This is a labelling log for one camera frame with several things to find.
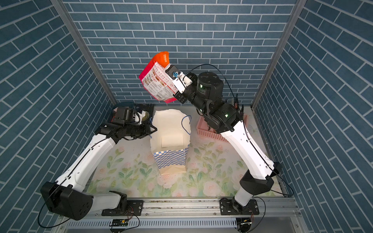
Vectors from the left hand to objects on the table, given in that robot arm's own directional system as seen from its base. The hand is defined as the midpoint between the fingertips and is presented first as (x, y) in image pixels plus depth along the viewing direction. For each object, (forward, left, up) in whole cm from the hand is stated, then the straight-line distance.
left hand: (158, 129), depth 76 cm
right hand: (+2, -12, +32) cm, 34 cm away
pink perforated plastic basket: (+18, -26, -22) cm, 38 cm away
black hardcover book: (+7, +7, +7) cm, 12 cm away
